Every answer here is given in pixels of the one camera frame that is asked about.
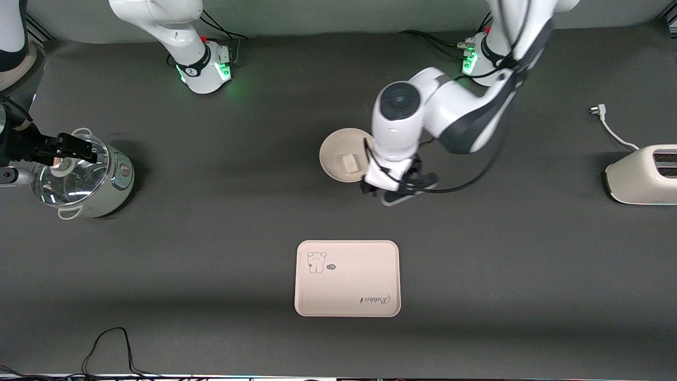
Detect pale green electric pot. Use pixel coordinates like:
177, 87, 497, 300
30, 128, 135, 220

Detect black left arm base cables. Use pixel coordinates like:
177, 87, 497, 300
398, 12, 495, 60

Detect beige rectangular rabbit-print tray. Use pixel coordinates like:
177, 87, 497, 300
294, 240, 401, 318

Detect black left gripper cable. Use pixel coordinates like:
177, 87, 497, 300
364, 0, 554, 194

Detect white toaster power cord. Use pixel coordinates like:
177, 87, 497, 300
588, 104, 641, 152

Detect glass pot lid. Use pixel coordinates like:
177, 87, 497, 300
30, 134, 111, 207

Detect thin black loose cable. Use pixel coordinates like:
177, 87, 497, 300
79, 326, 162, 379

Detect round beige plate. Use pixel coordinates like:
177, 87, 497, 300
319, 128, 374, 184

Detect cream white toaster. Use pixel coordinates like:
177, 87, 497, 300
605, 144, 677, 205

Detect beige round object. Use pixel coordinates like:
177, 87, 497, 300
0, 42, 39, 95

